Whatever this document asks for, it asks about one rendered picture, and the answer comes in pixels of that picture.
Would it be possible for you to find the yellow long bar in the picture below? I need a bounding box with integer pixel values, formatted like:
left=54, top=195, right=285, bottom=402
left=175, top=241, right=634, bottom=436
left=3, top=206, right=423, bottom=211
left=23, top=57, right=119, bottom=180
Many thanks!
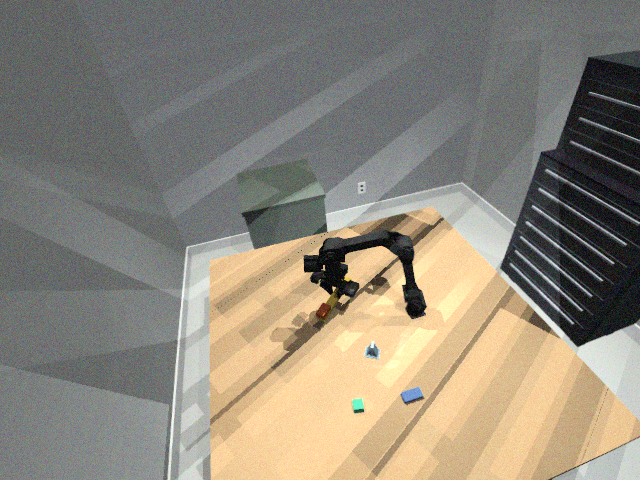
left=316, top=276, right=351, bottom=322

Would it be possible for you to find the dark blue rectangular bar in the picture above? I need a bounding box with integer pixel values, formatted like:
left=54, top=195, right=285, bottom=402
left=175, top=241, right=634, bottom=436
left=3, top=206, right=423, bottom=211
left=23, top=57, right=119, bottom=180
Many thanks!
left=400, top=387, right=423, bottom=404

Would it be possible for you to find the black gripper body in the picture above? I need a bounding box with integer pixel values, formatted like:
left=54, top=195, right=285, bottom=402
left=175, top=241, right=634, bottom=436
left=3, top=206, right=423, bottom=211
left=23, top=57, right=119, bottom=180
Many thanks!
left=310, top=268, right=360, bottom=298

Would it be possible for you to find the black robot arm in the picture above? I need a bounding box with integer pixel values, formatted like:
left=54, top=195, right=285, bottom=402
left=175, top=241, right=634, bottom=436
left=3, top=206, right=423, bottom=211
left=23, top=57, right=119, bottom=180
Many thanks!
left=304, top=229, right=427, bottom=319

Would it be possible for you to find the green cube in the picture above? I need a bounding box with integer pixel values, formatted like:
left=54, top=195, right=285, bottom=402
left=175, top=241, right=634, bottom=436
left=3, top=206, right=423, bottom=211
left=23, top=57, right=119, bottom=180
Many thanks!
left=352, top=398, right=364, bottom=414

